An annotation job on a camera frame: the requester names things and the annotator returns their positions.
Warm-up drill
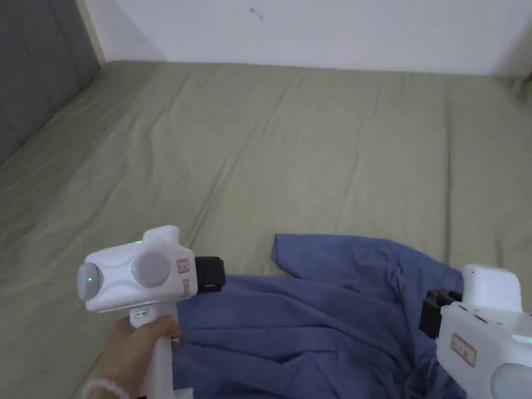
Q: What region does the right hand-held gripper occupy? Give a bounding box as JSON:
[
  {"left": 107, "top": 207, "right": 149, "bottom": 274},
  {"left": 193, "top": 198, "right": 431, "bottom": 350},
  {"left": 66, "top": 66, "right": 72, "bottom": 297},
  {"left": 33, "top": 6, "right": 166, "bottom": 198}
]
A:
[{"left": 419, "top": 263, "right": 532, "bottom": 399}]

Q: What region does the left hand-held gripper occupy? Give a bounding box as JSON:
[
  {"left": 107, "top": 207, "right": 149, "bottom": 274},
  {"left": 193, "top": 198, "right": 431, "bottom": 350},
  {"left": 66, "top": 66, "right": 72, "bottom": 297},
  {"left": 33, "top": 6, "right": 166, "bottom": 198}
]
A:
[{"left": 77, "top": 225, "right": 226, "bottom": 399}]

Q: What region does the blue shirt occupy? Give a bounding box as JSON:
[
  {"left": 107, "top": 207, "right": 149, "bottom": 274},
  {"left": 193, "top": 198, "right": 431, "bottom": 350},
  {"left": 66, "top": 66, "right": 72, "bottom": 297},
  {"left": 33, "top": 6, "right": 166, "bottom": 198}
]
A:
[{"left": 171, "top": 232, "right": 466, "bottom": 399}]

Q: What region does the person's left hand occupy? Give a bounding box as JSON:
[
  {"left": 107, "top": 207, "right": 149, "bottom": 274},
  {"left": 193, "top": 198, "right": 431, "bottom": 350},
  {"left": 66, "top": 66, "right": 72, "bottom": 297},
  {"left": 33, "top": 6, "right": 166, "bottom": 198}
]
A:
[{"left": 98, "top": 315, "right": 182, "bottom": 399}]

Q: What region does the bed with pale green sheet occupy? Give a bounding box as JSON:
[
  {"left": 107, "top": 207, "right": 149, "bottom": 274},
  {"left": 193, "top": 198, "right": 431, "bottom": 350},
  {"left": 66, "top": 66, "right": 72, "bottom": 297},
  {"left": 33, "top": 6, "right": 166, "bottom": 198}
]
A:
[{"left": 0, "top": 60, "right": 532, "bottom": 399}]

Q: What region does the grey padded headboard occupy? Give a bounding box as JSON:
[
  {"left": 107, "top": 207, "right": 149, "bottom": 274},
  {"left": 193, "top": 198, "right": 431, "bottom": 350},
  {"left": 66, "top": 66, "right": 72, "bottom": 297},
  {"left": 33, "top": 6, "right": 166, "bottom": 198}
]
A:
[{"left": 0, "top": 0, "right": 103, "bottom": 165}]

